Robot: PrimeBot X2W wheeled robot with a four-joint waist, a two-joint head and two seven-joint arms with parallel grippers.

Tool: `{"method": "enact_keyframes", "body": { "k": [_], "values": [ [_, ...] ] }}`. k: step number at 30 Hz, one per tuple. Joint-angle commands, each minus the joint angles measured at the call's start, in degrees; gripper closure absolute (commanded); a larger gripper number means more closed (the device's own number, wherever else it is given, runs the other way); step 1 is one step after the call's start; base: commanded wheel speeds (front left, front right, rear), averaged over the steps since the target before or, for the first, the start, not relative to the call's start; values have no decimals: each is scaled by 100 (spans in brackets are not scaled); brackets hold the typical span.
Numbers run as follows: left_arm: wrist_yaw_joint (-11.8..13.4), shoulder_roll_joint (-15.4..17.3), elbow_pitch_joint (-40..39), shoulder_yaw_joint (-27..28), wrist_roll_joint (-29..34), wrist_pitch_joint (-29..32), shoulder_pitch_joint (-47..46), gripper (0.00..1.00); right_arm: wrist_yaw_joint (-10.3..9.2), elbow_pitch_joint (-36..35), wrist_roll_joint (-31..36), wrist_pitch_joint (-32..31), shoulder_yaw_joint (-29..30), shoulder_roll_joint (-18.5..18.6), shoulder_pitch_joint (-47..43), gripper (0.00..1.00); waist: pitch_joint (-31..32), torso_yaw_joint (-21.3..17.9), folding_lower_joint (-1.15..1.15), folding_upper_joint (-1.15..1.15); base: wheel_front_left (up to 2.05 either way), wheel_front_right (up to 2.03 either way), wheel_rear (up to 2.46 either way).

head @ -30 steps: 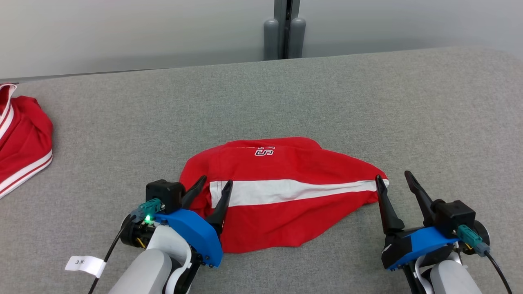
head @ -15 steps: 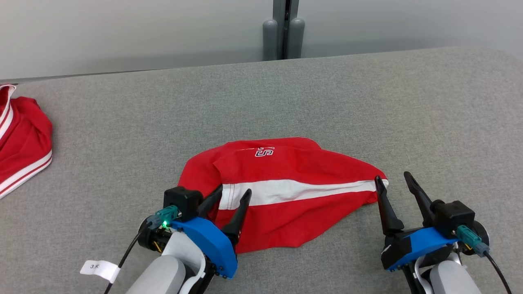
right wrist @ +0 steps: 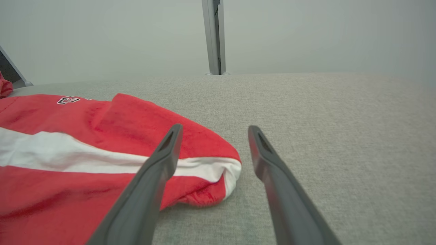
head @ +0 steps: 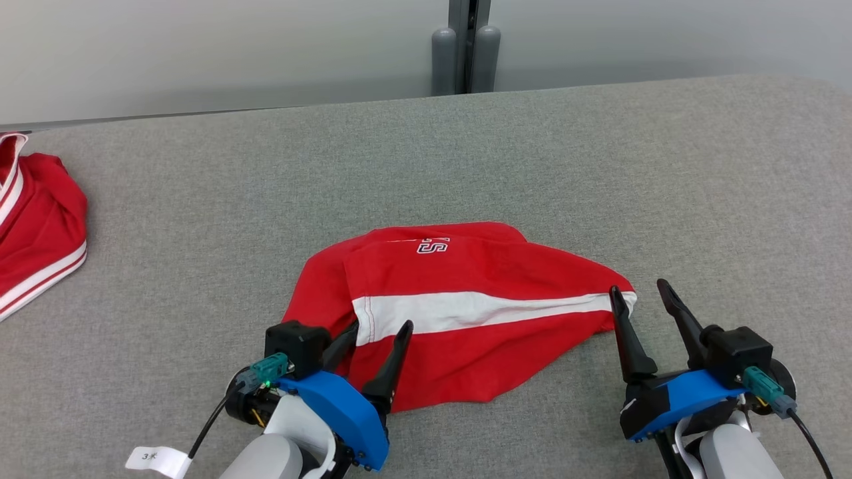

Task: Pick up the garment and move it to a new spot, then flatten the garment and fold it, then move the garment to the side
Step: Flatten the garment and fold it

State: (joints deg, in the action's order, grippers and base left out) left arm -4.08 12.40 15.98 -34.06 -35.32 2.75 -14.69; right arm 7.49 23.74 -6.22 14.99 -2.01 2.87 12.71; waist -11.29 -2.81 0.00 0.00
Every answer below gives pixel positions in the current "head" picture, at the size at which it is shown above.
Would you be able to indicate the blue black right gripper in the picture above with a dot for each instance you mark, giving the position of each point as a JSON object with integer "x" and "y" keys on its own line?
{"x": 679, "y": 396}

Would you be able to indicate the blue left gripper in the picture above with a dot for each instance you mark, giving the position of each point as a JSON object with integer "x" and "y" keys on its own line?
{"x": 346, "y": 416}

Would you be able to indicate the red shorts with white stripe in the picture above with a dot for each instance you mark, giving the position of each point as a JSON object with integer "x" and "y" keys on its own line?
{"x": 466, "y": 346}

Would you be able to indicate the red shirt with white trim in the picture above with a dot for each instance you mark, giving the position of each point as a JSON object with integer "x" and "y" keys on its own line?
{"x": 40, "y": 226}

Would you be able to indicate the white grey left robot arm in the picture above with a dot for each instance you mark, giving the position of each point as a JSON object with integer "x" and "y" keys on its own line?
{"x": 273, "y": 459}

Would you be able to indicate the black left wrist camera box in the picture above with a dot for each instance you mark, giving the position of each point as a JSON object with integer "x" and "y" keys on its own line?
{"x": 296, "y": 346}

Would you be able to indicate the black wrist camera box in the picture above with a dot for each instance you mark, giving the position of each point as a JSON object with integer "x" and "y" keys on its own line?
{"x": 296, "y": 346}
{"x": 739, "y": 352}

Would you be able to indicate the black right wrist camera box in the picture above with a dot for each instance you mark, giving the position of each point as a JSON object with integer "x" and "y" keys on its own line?
{"x": 739, "y": 352}

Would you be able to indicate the grey partition post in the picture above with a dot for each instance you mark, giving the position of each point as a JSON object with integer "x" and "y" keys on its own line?
{"x": 466, "y": 46}

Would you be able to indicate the grey metal rail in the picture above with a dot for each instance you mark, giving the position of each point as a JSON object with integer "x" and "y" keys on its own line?
{"x": 133, "y": 121}

